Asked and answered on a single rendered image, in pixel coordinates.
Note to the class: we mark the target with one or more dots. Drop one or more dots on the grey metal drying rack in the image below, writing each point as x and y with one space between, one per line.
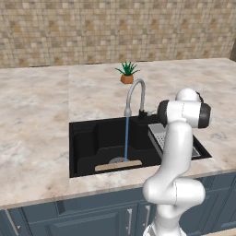
156 135

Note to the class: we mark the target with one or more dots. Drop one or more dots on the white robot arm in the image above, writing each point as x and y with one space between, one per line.
175 159

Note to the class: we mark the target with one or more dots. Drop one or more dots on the green potted plant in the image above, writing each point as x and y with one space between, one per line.
127 73

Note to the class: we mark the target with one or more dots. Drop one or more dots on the black kitchen sink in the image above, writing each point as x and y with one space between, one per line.
92 144

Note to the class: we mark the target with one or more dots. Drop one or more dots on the tan wooden cutting board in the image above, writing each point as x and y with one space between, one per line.
118 165

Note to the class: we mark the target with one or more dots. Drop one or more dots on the blue cupboard door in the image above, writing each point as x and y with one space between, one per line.
83 219
4 223
147 218
219 202

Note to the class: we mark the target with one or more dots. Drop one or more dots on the grey curved sink faucet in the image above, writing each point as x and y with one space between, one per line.
142 92

